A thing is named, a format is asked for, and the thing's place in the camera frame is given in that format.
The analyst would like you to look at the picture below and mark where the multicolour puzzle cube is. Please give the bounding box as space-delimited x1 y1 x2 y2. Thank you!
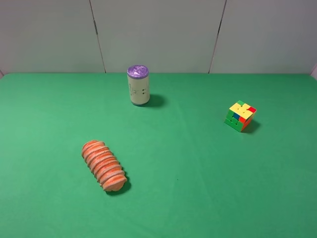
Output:
224 100 257 132

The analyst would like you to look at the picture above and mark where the orange sliced bread loaf toy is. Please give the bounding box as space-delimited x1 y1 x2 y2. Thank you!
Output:
81 140 127 192

